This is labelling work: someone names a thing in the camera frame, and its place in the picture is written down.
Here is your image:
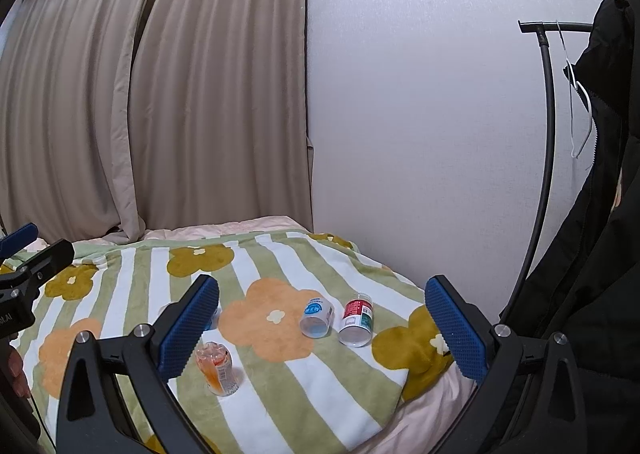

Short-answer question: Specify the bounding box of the orange label clear cup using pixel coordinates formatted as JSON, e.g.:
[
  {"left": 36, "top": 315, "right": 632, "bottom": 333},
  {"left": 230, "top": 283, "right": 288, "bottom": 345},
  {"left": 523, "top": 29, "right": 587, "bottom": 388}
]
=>
[{"left": 195, "top": 341, "right": 235, "bottom": 398}]

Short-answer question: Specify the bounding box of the black jacket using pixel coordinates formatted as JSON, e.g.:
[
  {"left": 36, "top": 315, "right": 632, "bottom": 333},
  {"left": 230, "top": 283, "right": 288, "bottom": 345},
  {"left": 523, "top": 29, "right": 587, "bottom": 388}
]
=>
[{"left": 500, "top": 0, "right": 640, "bottom": 454}]

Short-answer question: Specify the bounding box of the red label clear cup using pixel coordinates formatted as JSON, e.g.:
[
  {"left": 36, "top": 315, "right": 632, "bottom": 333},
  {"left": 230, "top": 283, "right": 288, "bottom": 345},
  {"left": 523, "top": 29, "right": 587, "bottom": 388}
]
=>
[{"left": 338, "top": 293, "right": 375, "bottom": 347}]

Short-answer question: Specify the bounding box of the white clothes hanger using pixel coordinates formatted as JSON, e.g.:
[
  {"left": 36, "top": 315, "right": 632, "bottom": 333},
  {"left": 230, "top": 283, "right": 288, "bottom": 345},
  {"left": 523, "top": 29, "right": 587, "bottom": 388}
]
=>
[{"left": 554, "top": 21, "right": 601, "bottom": 160}]

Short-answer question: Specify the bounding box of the black clothes rack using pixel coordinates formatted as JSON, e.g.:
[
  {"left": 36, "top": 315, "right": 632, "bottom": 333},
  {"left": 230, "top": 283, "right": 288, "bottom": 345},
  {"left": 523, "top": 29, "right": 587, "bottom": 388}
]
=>
[{"left": 500, "top": 20, "right": 597, "bottom": 335}]

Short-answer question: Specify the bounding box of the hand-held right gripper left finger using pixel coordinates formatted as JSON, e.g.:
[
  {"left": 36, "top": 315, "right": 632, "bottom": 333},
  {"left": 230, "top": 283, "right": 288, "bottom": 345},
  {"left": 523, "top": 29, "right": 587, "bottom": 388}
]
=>
[{"left": 55, "top": 274, "right": 221, "bottom": 454}]

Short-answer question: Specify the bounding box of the person's left hand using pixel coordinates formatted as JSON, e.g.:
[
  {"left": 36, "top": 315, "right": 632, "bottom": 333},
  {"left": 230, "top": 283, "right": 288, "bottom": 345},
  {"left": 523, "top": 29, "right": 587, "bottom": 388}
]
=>
[{"left": 0, "top": 347, "right": 31, "bottom": 401}]

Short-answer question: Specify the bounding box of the floral striped blanket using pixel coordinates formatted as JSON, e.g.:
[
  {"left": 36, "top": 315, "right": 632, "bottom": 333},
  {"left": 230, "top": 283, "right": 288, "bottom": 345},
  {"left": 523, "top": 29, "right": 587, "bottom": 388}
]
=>
[{"left": 9, "top": 231, "right": 457, "bottom": 454}]

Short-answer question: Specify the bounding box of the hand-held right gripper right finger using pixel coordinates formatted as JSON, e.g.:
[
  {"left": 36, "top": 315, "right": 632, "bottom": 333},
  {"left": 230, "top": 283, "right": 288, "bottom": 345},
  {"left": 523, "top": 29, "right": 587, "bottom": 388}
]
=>
[{"left": 424, "top": 275, "right": 587, "bottom": 454}]

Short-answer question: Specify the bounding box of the beige curtain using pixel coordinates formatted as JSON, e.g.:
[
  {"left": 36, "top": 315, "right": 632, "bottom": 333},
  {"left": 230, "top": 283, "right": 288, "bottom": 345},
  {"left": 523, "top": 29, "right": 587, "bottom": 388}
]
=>
[
  {"left": 0, "top": 0, "right": 168, "bottom": 246},
  {"left": 126, "top": 0, "right": 315, "bottom": 241}
]

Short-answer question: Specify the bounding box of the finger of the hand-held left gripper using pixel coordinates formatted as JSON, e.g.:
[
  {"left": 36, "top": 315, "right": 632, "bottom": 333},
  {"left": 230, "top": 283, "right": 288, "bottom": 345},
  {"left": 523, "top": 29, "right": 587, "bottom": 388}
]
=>
[
  {"left": 0, "top": 239, "right": 76, "bottom": 296},
  {"left": 0, "top": 223, "right": 39, "bottom": 261}
]

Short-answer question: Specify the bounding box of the blue label clear cup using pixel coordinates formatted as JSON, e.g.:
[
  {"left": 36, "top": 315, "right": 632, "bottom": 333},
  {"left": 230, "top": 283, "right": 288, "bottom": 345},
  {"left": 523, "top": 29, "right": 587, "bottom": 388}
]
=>
[{"left": 299, "top": 297, "right": 335, "bottom": 339}]

